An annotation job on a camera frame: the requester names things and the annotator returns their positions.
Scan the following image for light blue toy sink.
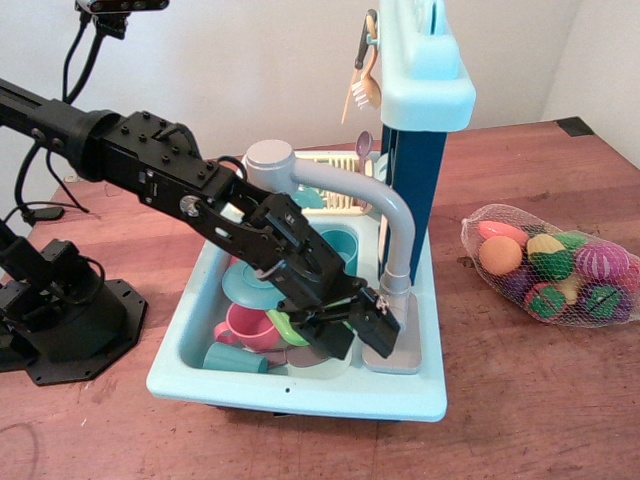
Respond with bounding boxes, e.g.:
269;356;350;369
146;242;447;422

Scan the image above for camera on stand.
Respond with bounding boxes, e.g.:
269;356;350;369
75;0;170;40

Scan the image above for black table corner bracket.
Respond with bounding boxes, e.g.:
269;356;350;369
555;116;594;137

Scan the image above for orange toy fruit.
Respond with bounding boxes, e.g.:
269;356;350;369
479;236;522;275

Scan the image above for black cables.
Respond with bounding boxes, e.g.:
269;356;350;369
0;9;106;226

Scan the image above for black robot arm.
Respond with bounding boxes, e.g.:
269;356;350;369
1;82;400;358

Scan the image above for green toy cutting board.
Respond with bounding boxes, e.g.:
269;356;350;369
266;309;309;347

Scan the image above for purple toy spoon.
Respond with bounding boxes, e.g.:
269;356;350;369
355;130;374;174

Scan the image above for mesh bag of toy food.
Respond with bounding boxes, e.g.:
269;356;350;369
461;204;639;328

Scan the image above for teal cup upright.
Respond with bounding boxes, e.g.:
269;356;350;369
320;228;358;276

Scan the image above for beige toy spoon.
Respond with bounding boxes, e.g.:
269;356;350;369
357;44;382;109

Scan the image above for blue toy shelf tower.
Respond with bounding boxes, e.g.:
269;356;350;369
378;1;476;279

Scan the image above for teal toy plate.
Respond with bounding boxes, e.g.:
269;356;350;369
222;260;285;310

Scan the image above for teal cup lying front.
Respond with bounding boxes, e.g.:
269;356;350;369
202;342;268;373

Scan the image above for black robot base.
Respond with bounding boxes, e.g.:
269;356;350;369
1;224;147;386

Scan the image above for white toy brush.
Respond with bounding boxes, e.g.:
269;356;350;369
341;69;369;124

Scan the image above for pink toy cup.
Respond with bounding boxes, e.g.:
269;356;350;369
213;303;281;351

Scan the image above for cream dish rack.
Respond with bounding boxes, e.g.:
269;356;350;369
293;151;374;216

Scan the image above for grey toy faucet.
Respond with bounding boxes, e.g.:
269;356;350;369
243;139;422;375

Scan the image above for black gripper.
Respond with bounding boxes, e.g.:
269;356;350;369
254;234;400;360

